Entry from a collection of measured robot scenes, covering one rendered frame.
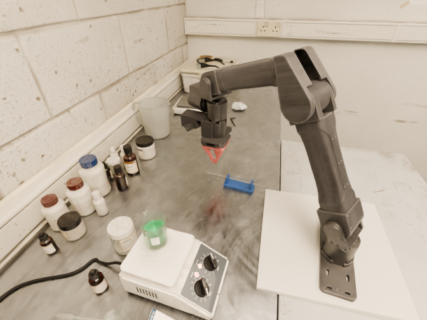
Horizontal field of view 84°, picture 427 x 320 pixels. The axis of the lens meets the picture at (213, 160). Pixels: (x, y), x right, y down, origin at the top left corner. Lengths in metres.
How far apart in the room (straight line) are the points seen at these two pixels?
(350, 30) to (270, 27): 0.45
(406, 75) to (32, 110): 1.91
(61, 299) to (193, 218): 0.34
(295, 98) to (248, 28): 1.28
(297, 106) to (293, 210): 0.36
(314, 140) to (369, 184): 0.50
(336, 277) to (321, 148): 0.29
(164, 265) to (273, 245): 0.28
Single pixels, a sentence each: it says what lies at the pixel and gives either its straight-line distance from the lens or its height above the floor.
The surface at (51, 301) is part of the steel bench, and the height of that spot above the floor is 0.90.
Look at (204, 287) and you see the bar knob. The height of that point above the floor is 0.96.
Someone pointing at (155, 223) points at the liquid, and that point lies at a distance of 0.54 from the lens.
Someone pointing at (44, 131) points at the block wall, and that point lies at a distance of 0.83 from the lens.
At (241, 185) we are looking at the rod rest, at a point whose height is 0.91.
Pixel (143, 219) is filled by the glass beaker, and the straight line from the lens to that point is 0.53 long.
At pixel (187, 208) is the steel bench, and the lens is 0.73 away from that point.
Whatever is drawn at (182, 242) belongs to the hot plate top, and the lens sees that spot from 0.55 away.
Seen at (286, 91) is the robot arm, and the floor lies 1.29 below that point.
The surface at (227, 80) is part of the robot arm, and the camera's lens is 0.58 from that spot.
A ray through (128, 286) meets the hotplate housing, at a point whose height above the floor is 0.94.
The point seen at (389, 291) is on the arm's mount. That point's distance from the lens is 0.68.
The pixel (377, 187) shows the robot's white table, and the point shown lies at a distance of 0.96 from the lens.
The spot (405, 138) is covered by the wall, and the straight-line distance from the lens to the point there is 2.18.
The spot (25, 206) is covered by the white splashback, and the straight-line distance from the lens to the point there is 0.77.
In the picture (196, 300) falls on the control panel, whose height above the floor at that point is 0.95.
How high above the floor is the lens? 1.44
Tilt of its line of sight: 36 degrees down
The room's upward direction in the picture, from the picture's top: straight up
